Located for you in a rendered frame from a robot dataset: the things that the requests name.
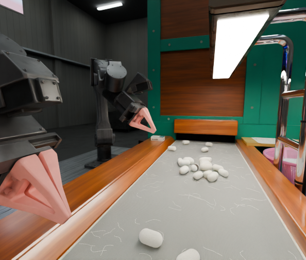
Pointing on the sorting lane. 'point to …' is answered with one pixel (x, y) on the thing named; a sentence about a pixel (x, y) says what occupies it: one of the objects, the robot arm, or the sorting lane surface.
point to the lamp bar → (219, 13)
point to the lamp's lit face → (234, 43)
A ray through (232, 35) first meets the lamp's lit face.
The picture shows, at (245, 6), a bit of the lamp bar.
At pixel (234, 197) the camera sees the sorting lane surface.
